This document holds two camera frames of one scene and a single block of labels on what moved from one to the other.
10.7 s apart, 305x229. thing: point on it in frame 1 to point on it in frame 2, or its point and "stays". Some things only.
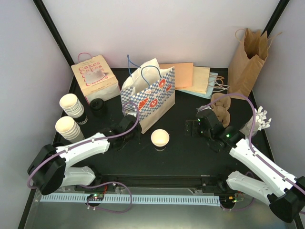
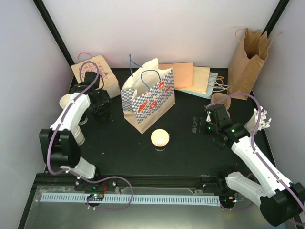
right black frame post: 279,9 stays
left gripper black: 137,135 to 106,100
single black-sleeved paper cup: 159,138 stays
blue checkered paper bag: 146,94 stays
